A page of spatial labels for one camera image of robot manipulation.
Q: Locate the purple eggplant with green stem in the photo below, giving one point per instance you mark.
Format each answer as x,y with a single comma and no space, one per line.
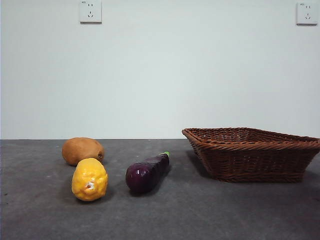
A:
146,173

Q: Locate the brown potato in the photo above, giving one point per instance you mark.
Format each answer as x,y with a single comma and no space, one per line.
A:
80,150

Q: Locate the yellow corn cob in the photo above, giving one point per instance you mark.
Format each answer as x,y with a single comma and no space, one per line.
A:
88,178

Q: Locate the brown wicker basket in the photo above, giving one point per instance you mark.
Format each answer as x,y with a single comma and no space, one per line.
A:
252,162

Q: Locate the white wall socket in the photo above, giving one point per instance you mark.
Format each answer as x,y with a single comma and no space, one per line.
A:
305,13
90,12

